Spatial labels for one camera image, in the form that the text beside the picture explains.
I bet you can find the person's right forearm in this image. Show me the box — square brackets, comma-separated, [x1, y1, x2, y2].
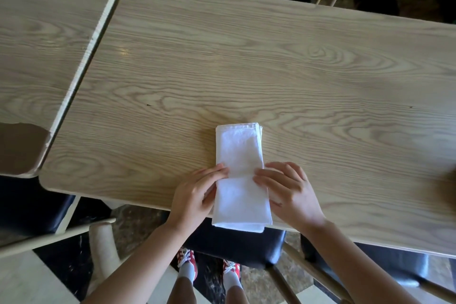
[303, 220, 421, 304]

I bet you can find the person's left hand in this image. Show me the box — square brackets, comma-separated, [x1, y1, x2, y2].
[166, 163, 230, 236]

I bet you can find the person's left forearm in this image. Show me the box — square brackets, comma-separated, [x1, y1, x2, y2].
[82, 220, 190, 304]

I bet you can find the white cloth napkin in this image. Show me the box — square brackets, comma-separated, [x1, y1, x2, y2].
[212, 123, 273, 234]

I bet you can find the person's red shoe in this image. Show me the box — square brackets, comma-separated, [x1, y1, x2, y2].
[222, 259, 241, 278]
[176, 247, 199, 281]

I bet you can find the light wooden table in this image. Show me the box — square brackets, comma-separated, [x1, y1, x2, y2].
[0, 0, 126, 179]
[39, 0, 456, 258]

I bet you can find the person's right hand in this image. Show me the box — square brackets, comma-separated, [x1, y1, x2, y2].
[253, 161, 327, 233]

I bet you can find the person's right red shoe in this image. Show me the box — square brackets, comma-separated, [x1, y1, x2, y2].
[222, 259, 241, 278]

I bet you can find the person's right white sock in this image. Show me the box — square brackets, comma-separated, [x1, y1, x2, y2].
[223, 271, 243, 289]

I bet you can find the person's left red shoe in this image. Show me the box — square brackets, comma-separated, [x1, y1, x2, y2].
[176, 247, 199, 281]

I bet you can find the person's right leg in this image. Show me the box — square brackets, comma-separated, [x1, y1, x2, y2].
[225, 285, 250, 304]

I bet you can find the person's leg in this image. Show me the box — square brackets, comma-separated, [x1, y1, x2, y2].
[166, 276, 197, 304]
[225, 285, 250, 304]

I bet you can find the person's white sock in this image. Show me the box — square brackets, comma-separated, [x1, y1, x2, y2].
[223, 271, 243, 289]
[178, 263, 196, 281]

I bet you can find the person's left leg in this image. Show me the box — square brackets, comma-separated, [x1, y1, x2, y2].
[166, 276, 197, 304]

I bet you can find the person's left white sock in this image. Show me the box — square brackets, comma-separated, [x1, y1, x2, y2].
[178, 263, 196, 281]

